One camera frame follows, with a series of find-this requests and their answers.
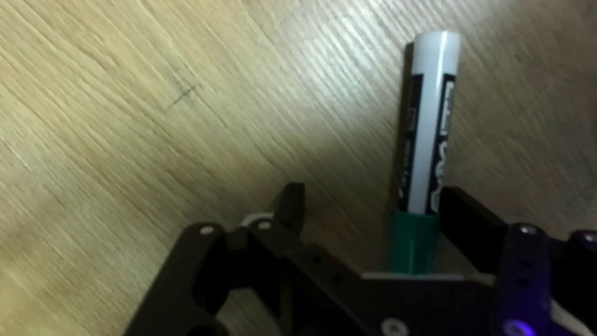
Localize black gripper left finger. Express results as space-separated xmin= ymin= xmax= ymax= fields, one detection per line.
xmin=122 ymin=181 xmax=370 ymax=336

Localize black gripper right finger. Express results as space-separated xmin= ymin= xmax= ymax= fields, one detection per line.
xmin=437 ymin=185 xmax=597 ymax=336

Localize white marker with green cap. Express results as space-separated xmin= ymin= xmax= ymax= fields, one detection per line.
xmin=387 ymin=28 xmax=463 ymax=277

